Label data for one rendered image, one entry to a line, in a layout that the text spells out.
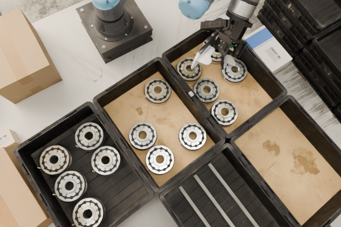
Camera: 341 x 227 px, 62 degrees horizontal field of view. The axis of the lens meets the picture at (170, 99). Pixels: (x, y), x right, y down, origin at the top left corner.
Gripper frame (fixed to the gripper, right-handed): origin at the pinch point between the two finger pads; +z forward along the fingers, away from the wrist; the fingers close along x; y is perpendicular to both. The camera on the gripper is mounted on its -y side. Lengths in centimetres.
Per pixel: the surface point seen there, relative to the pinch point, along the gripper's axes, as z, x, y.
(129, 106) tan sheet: 27.3, -13.0, -15.9
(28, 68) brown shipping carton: 29, -43, -45
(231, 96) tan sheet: 12.1, 20.4, 0.7
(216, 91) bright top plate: 11.5, 13.9, -2.0
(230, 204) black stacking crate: 37.6, 8.0, 29.9
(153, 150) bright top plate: 32.7, -11.2, 3.5
